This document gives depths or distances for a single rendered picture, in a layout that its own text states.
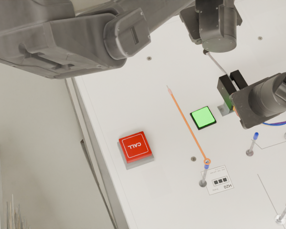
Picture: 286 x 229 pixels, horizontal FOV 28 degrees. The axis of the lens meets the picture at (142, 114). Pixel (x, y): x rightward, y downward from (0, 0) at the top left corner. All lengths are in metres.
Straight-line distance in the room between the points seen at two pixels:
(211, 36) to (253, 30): 0.35
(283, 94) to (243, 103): 0.11
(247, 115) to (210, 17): 0.18
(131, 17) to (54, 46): 0.12
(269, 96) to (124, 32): 0.38
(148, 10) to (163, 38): 0.54
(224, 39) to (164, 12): 0.22
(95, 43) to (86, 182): 1.79
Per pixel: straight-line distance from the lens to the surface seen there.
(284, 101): 0.89
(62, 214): 2.38
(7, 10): 0.54
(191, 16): 1.06
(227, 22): 0.95
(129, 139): 1.07
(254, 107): 0.97
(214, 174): 1.09
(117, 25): 0.57
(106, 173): 1.42
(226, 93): 1.08
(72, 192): 2.34
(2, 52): 0.54
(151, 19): 0.70
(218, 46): 0.96
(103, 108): 1.15
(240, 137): 1.13
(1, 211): 1.74
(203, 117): 1.13
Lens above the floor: 2.06
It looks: 65 degrees down
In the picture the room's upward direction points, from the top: 143 degrees clockwise
